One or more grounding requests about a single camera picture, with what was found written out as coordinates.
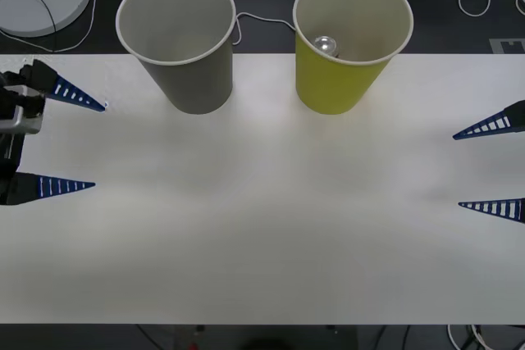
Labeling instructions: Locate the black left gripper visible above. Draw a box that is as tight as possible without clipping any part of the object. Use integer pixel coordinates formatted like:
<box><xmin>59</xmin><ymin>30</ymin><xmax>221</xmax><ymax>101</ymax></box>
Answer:
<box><xmin>0</xmin><ymin>58</ymin><xmax>107</xmax><ymax>206</ymax></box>

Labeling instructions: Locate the grey plastic waste bin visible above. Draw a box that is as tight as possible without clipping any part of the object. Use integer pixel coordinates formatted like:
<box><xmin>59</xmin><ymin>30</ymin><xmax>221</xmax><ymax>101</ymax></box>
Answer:
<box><xmin>115</xmin><ymin>0</ymin><xmax>238</xmax><ymax>116</ymax></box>

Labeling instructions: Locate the thin black cable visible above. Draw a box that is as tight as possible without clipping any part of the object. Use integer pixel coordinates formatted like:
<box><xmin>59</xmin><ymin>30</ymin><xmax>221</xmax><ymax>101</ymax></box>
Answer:
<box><xmin>9</xmin><ymin>0</ymin><xmax>59</xmax><ymax>54</ymax></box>

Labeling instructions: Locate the white cable bundle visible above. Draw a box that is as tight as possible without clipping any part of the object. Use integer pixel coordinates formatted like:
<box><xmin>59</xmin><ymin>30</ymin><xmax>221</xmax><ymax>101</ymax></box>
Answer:
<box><xmin>445</xmin><ymin>324</ymin><xmax>525</xmax><ymax>350</ymax></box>

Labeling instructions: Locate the white power strip cable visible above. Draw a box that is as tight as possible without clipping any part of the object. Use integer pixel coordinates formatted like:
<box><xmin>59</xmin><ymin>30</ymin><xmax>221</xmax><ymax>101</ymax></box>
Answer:
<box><xmin>107</xmin><ymin>0</ymin><xmax>297</xmax><ymax>46</ymax></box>

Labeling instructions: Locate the grey marker plate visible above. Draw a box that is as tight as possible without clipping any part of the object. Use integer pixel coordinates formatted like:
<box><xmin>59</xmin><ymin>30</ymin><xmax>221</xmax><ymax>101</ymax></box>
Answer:
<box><xmin>489</xmin><ymin>38</ymin><xmax>525</xmax><ymax>55</ymax></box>

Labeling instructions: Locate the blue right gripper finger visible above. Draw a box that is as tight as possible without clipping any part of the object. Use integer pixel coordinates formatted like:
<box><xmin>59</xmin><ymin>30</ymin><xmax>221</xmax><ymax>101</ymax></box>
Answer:
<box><xmin>458</xmin><ymin>198</ymin><xmax>525</xmax><ymax>225</ymax></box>
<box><xmin>452</xmin><ymin>100</ymin><xmax>525</xmax><ymax>141</ymax></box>

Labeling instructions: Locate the orange and red drink can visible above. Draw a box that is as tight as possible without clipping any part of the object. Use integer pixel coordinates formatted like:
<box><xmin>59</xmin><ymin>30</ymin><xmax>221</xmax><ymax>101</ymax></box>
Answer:
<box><xmin>313</xmin><ymin>34</ymin><xmax>341</xmax><ymax>59</ymax></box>

